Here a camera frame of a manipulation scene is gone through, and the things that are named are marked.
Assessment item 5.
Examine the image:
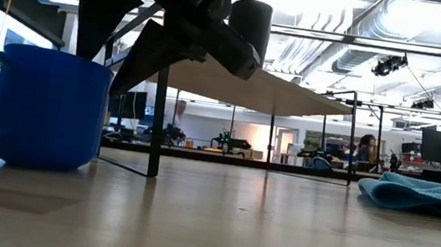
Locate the blue plastic mug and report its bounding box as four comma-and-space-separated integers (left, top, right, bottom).
0, 41, 116, 178

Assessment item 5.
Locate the black tumbler cup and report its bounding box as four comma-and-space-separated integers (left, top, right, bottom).
223, 0, 275, 69

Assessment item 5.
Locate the person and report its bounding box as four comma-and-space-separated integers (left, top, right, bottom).
353, 132, 381, 174
161, 98, 190, 146

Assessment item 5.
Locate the black robot with green lights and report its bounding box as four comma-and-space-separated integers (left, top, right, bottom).
209, 129, 254, 158

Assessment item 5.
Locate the blue chair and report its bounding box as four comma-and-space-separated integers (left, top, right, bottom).
310, 155, 333, 172

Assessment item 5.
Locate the black ceiling fixture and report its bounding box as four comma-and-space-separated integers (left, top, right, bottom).
371, 51, 410, 80
410, 95, 436, 111

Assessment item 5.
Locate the light blue cloth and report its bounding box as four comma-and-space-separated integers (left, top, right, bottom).
354, 168, 441, 221

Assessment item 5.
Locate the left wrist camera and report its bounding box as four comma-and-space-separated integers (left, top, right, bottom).
158, 5, 269, 84

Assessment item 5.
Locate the black aluminium table frame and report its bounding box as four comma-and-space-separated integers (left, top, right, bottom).
98, 136, 382, 186

